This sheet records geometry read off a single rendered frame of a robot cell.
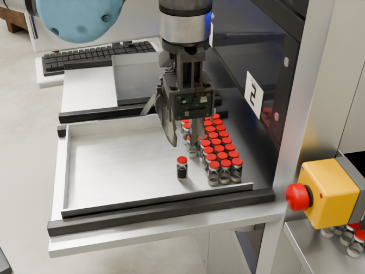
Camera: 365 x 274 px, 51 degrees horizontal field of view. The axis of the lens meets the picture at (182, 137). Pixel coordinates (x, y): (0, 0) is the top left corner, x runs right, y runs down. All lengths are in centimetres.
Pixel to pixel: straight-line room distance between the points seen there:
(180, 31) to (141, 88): 52
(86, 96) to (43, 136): 146
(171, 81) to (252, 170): 29
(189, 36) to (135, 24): 100
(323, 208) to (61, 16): 41
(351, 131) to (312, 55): 15
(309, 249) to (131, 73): 71
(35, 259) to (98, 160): 107
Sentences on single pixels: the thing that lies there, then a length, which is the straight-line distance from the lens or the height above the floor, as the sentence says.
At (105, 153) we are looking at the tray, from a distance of 83.
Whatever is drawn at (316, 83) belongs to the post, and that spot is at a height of 115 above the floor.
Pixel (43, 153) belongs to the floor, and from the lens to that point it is 235.
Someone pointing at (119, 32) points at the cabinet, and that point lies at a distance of 153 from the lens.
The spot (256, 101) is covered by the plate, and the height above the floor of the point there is 102.
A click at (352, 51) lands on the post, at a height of 119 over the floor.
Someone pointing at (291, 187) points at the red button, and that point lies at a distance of 57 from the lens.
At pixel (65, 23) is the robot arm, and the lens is 40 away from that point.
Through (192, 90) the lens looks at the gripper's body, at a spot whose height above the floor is 111.
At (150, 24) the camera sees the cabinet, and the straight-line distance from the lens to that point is 155.
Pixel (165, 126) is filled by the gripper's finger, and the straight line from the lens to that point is 66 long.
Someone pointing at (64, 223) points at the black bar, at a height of 90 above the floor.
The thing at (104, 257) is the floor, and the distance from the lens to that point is 175.
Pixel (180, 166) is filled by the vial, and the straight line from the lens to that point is 72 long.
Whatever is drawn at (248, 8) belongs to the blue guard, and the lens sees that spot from 76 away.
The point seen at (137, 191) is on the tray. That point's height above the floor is 88.
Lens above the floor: 139
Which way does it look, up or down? 37 degrees down
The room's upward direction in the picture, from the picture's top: straight up
